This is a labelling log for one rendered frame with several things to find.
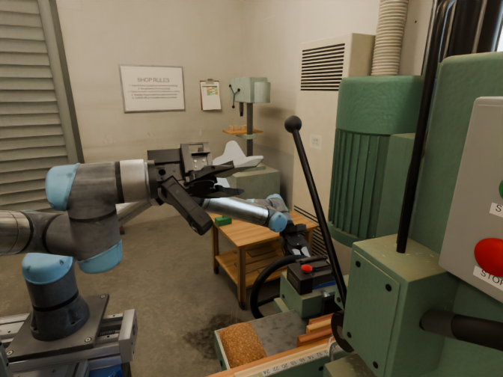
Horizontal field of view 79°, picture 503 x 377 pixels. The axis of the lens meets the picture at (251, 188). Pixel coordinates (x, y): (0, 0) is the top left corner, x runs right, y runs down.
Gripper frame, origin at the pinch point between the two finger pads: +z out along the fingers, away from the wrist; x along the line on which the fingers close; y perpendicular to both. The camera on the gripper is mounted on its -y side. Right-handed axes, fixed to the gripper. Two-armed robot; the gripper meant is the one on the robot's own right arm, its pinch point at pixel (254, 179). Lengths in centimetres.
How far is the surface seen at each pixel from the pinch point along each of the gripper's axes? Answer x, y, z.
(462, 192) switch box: -33.8, -18.4, 5.1
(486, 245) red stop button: -34.2, -23.1, 4.1
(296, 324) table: 28.7, -29.7, 12.5
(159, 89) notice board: 208, 206, 5
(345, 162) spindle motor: -10.3, -3.2, 14.0
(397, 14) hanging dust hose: 34, 105, 121
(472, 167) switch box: -35.6, -16.8, 5.1
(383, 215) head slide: -12.7, -14.6, 15.3
